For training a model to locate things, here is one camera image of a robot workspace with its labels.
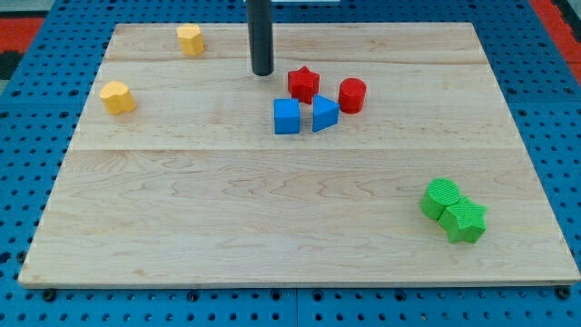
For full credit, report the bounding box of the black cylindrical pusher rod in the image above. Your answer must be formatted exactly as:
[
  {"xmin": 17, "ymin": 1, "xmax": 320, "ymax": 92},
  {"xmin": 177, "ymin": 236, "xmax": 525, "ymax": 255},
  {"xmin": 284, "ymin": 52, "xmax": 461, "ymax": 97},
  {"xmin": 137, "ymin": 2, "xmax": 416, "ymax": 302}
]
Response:
[{"xmin": 246, "ymin": 0, "xmax": 274, "ymax": 76}]

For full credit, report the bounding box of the red star block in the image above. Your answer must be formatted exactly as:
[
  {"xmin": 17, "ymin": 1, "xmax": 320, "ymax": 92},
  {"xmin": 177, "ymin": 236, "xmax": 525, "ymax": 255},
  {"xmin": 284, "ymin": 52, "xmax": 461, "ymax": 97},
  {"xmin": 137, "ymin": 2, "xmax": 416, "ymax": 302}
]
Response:
[{"xmin": 287, "ymin": 66, "xmax": 320, "ymax": 104}]

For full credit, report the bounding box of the green star block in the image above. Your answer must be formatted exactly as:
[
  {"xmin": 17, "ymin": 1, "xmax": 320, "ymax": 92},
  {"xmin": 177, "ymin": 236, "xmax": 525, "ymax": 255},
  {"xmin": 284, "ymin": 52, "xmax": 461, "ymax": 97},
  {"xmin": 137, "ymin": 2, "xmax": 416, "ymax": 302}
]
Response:
[{"xmin": 438, "ymin": 197, "xmax": 487, "ymax": 243}]

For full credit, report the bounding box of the yellow heart block far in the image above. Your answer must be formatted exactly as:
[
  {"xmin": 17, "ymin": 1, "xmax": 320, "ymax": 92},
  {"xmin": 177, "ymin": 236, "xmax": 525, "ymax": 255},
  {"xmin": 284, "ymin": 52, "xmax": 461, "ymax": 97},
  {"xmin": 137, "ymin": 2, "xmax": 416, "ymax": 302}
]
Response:
[{"xmin": 176, "ymin": 24, "xmax": 205, "ymax": 56}]

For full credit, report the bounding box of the yellow heart block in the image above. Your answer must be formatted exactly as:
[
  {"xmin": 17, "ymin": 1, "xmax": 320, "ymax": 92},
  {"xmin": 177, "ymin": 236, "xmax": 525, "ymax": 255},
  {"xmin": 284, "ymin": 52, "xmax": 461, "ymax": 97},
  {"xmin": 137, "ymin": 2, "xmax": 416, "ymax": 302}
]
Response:
[
  {"xmin": 176, "ymin": 24, "xmax": 205, "ymax": 56},
  {"xmin": 99, "ymin": 81, "xmax": 137, "ymax": 115}
]

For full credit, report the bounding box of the blue cube block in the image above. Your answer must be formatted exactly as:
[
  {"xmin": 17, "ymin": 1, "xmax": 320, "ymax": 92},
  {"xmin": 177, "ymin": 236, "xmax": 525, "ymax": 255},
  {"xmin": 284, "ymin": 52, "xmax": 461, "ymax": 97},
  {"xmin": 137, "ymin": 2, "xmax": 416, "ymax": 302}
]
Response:
[{"xmin": 273, "ymin": 98, "xmax": 300, "ymax": 134}]

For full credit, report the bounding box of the blue triangle block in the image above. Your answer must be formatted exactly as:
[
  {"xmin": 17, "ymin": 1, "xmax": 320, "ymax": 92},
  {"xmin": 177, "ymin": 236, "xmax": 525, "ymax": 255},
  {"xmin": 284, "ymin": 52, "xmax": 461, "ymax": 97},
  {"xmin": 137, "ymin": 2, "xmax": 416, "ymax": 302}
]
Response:
[{"xmin": 312, "ymin": 94, "xmax": 340, "ymax": 133}]

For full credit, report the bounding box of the red cylinder block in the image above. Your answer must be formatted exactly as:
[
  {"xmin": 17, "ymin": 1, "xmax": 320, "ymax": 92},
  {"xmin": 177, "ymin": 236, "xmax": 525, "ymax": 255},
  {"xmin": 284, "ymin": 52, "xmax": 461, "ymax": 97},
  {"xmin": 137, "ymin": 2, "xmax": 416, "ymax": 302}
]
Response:
[{"xmin": 339, "ymin": 77, "xmax": 367, "ymax": 114}]

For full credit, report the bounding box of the yellow heart block near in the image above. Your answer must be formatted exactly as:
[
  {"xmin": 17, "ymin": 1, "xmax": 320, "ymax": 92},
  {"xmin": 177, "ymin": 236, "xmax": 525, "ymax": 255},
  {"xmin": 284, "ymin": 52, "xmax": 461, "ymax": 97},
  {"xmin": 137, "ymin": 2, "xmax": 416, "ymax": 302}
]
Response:
[{"xmin": 99, "ymin": 81, "xmax": 137, "ymax": 115}]

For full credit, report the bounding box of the light wooden board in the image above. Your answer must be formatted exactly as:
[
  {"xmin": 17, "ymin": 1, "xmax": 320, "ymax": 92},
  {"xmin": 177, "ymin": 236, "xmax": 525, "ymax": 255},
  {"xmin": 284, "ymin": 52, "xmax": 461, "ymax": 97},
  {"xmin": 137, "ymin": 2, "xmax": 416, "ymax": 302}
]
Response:
[{"xmin": 18, "ymin": 23, "xmax": 580, "ymax": 289}]

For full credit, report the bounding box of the green cylinder block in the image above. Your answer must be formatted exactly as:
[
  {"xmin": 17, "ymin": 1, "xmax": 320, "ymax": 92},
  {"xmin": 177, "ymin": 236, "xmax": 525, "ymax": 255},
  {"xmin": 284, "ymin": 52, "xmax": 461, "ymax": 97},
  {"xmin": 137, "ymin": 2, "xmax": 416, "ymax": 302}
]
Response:
[{"xmin": 419, "ymin": 178, "xmax": 461, "ymax": 220}]

